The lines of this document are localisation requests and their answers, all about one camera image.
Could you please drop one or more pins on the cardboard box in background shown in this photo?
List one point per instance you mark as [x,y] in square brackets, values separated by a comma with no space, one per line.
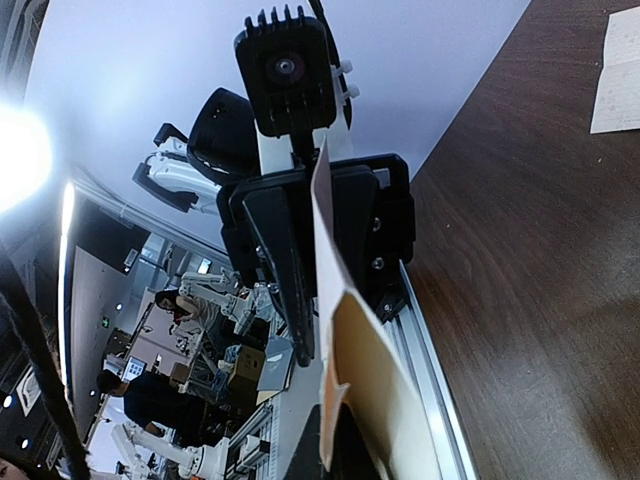
[247,369]

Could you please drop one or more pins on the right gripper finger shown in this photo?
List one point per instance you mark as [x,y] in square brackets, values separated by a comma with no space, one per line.
[306,463]

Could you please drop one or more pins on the beige envelope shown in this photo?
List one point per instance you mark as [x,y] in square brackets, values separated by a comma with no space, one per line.
[362,370]

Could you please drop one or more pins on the seated person in background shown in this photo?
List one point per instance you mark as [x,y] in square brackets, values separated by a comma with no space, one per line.
[181,307]

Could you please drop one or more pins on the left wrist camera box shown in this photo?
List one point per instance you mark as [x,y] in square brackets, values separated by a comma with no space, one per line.
[296,85]

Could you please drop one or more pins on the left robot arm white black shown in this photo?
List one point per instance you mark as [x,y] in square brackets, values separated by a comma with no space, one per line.
[221,148]

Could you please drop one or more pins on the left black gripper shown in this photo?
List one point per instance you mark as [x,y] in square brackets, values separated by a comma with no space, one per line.
[268,232]

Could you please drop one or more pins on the person in dark shirt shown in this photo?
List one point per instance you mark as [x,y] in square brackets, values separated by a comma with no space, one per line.
[151,400]

